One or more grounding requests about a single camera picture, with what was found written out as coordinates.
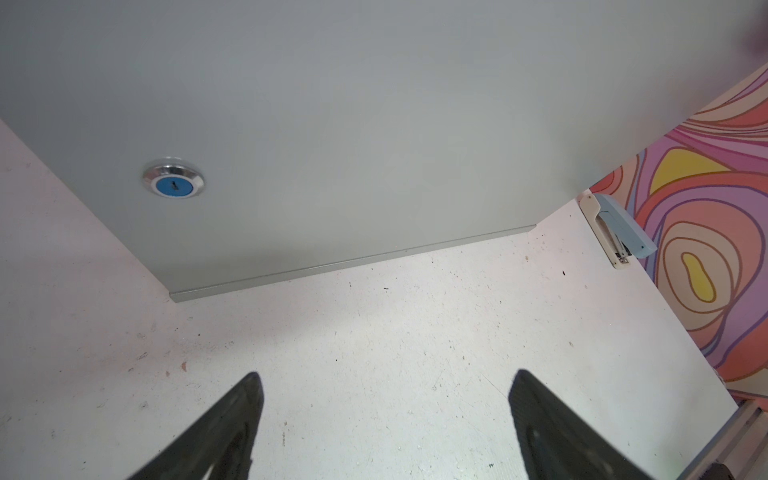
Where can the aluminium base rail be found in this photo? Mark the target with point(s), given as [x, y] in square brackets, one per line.
[737, 451]

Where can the grey metal cabinet box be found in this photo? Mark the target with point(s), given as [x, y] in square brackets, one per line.
[232, 143]

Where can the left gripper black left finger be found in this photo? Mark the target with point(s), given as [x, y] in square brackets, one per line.
[219, 444]

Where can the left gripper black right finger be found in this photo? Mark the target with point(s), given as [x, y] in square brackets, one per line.
[555, 443]

